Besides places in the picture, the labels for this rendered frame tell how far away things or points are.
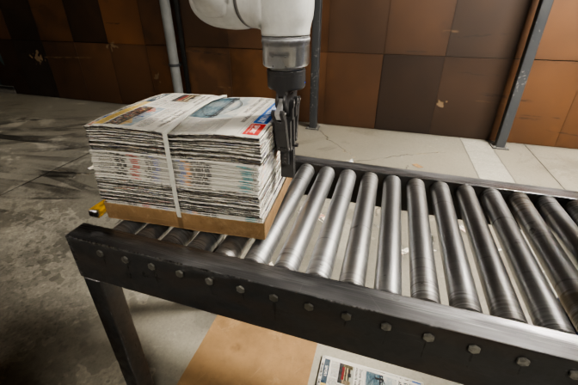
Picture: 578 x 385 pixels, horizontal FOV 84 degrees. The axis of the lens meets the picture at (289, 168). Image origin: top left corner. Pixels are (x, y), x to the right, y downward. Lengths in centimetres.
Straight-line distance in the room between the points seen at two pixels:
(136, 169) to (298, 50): 40
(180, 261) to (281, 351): 89
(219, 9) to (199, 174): 31
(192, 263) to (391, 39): 316
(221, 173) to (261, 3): 31
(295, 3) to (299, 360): 126
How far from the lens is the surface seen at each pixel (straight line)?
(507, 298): 69
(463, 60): 362
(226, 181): 63
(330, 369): 144
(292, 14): 59
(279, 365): 145
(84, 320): 180
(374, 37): 355
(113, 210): 83
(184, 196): 69
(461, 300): 65
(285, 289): 60
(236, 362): 147
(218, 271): 64
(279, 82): 62
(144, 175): 72
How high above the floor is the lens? 124
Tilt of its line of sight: 27 degrees down
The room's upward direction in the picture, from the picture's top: straight up
